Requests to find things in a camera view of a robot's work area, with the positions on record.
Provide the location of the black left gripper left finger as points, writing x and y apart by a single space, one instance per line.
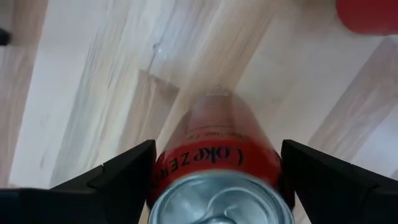
118 186

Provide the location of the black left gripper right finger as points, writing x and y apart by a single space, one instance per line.
326 193

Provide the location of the red Coke Zero can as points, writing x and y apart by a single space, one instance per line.
217 155

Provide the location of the red soda can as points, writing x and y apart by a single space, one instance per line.
367 15

